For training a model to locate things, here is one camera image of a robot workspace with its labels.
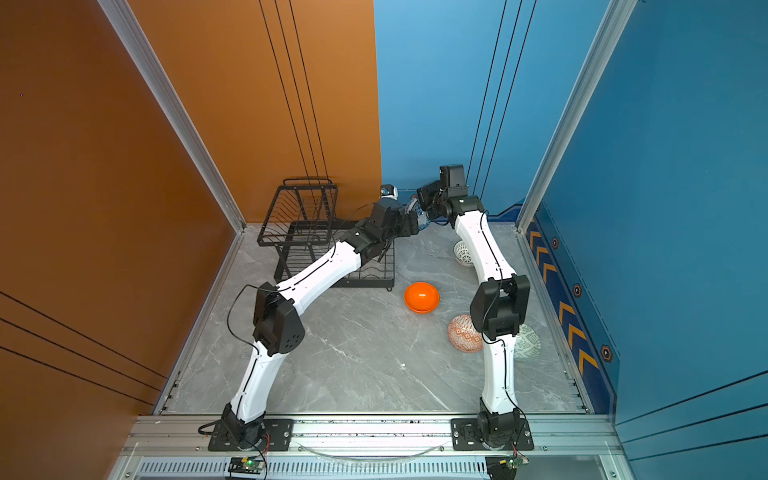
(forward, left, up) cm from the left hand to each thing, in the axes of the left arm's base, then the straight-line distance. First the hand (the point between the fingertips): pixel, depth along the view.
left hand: (409, 212), depth 88 cm
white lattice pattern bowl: (+4, -21, -24) cm, 32 cm away
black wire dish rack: (+14, +40, -19) cm, 46 cm away
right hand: (+6, -1, +3) cm, 7 cm away
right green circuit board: (-59, -23, -27) cm, 69 cm away
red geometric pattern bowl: (-27, -17, -24) cm, 40 cm away
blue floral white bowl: (-2, -4, 0) cm, 4 cm away
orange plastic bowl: (-16, -5, -22) cm, 28 cm away
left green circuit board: (-60, +37, -27) cm, 75 cm away
